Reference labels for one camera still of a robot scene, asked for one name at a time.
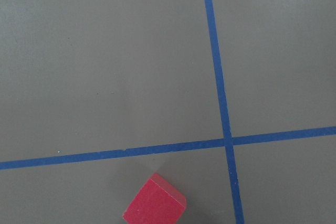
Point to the blue tape grid lines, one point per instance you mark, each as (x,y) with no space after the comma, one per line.
(227,142)

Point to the red block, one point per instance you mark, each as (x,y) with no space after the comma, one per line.
(156,202)

